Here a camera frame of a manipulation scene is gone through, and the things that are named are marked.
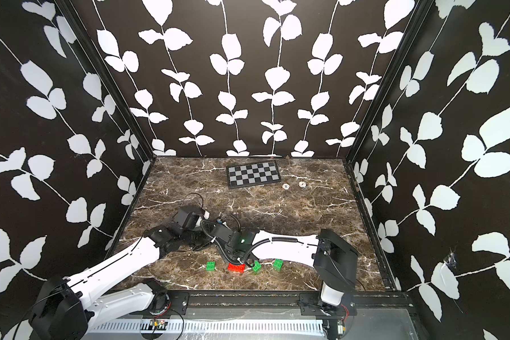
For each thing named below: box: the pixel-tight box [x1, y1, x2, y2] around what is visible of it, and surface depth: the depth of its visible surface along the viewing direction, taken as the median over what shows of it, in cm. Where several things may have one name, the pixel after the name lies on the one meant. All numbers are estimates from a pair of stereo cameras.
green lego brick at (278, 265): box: [273, 258, 285, 272], surface depth 82 cm
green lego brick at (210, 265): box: [205, 260, 217, 272], surface depth 83 cm
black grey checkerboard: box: [225, 160, 282, 190], surface depth 113 cm
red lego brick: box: [227, 262, 246, 273], surface depth 83 cm
